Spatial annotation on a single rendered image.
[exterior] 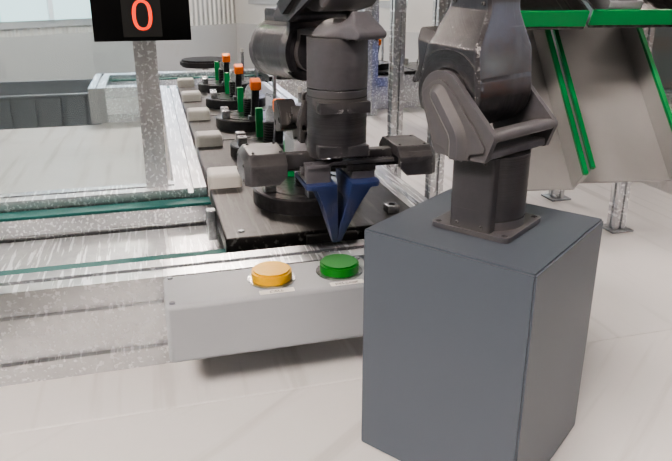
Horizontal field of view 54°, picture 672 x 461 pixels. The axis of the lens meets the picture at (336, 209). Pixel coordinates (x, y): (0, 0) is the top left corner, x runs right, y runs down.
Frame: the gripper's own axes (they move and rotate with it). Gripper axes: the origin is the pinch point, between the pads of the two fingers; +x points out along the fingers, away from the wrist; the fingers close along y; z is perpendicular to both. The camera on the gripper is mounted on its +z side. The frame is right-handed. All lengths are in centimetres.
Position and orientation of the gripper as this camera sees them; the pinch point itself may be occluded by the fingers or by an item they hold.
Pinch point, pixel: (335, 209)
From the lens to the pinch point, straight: 65.6
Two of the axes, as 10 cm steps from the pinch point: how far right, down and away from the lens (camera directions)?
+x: -0.1, 9.4, 3.3
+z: -2.7, -3.2, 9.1
